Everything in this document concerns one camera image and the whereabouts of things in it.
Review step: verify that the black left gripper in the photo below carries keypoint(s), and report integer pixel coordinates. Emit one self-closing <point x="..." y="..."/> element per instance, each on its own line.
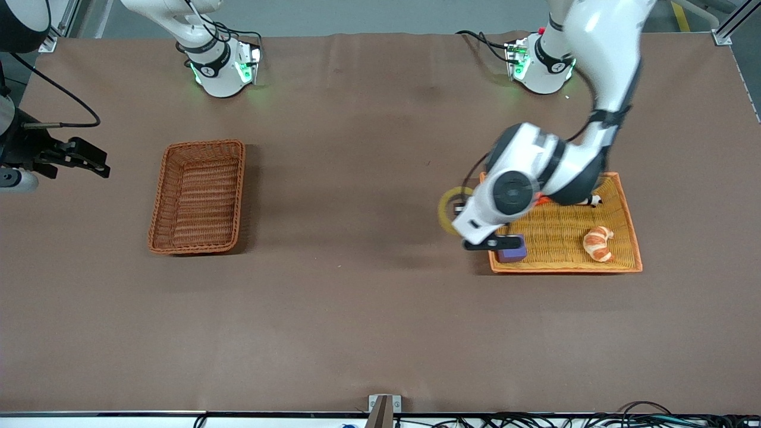
<point x="459" y="204"/>

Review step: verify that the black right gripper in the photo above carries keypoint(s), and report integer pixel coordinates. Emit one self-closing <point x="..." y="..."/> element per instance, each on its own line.
<point x="25" y="148"/>

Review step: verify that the clear yellowish tape roll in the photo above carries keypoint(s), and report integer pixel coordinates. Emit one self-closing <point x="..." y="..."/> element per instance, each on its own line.
<point x="442" y="211"/>

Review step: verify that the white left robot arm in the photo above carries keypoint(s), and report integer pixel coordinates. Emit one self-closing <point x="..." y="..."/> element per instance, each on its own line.
<point x="606" y="47"/>

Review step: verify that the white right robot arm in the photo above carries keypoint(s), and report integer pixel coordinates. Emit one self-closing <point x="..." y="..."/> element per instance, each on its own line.
<point x="220" y="71"/>

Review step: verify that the yellow orange-rimmed wicker basket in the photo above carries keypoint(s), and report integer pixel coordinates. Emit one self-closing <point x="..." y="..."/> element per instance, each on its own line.
<point x="559" y="238"/>

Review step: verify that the brown wicker basket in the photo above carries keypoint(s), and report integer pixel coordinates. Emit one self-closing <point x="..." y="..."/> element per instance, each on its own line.
<point x="199" y="202"/>

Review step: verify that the purple foam cube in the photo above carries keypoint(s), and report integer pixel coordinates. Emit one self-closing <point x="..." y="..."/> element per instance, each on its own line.
<point x="514" y="255"/>

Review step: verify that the orange toy carrot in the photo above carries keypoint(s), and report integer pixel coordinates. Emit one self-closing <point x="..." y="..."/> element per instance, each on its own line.
<point x="541" y="200"/>

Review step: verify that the brown table cover sheet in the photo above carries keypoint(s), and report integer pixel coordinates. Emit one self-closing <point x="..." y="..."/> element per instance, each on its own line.
<point x="380" y="297"/>

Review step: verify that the toy panda figure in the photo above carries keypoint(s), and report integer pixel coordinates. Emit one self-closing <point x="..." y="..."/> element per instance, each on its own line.
<point x="594" y="202"/>

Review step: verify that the toy croissant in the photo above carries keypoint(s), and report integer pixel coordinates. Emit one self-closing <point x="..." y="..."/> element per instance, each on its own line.
<point x="597" y="244"/>

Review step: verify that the aluminium frame profile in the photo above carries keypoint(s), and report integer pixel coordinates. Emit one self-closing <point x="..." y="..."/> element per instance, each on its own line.
<point x="59" y="27"/>
<point x="734" y="24"/>

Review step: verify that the metal table edge bracket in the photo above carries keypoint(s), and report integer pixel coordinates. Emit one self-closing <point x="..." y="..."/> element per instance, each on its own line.
<point x="385" y="407"/>

